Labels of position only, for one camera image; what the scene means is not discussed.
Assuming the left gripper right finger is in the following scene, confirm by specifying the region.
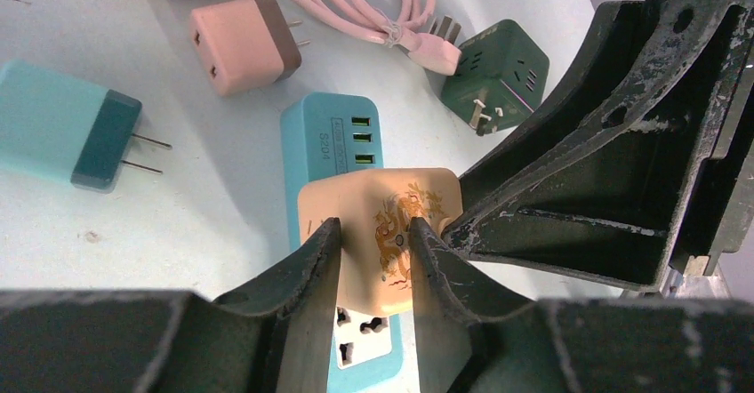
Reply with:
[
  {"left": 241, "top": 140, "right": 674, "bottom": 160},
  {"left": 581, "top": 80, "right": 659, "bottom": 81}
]
[{"left": 409, "top": 218, "right": 753, "bottom": 392}]

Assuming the pink coiled cable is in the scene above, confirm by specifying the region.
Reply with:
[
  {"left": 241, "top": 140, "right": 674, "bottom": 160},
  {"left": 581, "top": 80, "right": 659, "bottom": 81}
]
[{"left": 241, "top": 0, "right": 463, "bottom": 77}]

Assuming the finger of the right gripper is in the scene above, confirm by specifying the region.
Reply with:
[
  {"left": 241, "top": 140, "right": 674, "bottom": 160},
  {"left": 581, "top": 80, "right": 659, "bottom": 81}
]
[{"left": 442, "top": 0, "right": 753, "bottom": 292}]

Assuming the beige cube adapter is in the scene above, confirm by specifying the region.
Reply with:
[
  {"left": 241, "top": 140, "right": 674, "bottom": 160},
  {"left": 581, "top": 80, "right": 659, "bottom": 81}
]
[{"left": 297, "top": 167, "right": 462, "bottom": 317}]

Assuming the pink brown plug adapter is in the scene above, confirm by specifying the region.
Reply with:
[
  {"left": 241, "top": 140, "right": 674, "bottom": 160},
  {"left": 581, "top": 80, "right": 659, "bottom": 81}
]
[{"left": 190, "top": 0, "right": 302, "bottom": 96}]

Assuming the dark green cube socket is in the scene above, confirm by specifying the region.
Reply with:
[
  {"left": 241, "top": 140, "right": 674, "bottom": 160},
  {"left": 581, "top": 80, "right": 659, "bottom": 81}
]
[{"left": 440, "top": 19, "right": 549, "bottom": 136}]

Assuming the teal power strip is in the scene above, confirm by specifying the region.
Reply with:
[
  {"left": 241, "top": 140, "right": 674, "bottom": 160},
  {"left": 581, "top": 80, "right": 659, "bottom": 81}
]
[{"left": 280, "top": 92, "right": 404, "bottom": 392}]

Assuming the teal plug adapter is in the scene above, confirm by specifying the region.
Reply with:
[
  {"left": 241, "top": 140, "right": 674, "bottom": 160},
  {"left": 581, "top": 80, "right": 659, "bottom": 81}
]
[{"left": 1, "top": 60, "right": 142, "bottom": 193}]

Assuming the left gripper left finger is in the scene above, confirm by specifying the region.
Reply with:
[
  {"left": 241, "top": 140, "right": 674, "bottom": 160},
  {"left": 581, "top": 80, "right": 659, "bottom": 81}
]
[{"left": 1, "top": 218, "right": 341, "bottom": 392}]

